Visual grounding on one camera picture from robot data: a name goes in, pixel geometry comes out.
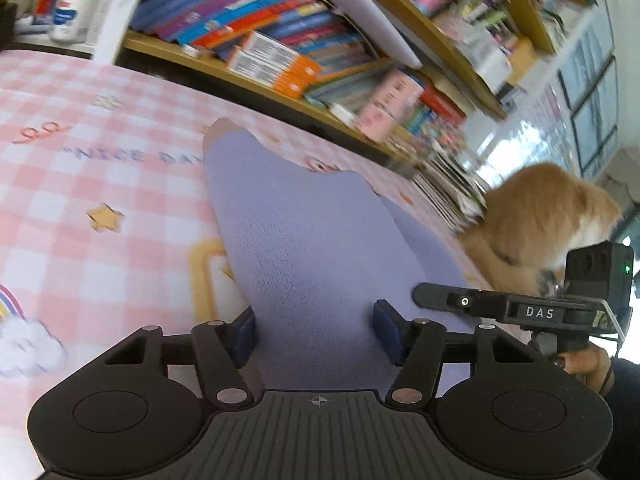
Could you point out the row of blue spine books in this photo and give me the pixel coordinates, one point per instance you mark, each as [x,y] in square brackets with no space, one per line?
[240,10]

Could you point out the small white charger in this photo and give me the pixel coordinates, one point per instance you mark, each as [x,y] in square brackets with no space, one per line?
[344,113]

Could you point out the pink tumbler with stickers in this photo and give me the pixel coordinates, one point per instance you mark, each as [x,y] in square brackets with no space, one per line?
[390,105]

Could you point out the small white eraser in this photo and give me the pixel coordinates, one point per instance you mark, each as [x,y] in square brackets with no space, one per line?
[191,50]

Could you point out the stack of magazines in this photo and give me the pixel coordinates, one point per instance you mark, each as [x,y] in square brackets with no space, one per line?
[450,190]

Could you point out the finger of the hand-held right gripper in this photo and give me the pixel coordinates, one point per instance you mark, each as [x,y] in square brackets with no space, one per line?
[450,300]

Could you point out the white can with green rim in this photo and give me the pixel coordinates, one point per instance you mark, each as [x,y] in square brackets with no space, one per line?
[75,15]

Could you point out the person's right hand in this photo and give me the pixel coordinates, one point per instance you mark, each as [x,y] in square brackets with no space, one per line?
[590,365]

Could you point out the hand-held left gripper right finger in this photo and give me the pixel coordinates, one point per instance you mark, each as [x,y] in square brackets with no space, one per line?
[387,332]

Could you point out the wooden bookshelf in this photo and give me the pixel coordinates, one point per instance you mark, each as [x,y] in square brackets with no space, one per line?
[440,55]

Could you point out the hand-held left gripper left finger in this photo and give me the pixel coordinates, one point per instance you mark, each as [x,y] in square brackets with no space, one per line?
[245,339]

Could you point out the orange furry cat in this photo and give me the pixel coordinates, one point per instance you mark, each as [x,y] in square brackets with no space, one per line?
[540,220]

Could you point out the purple and mauve sweater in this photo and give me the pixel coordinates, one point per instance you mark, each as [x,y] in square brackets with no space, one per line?
[310,260]

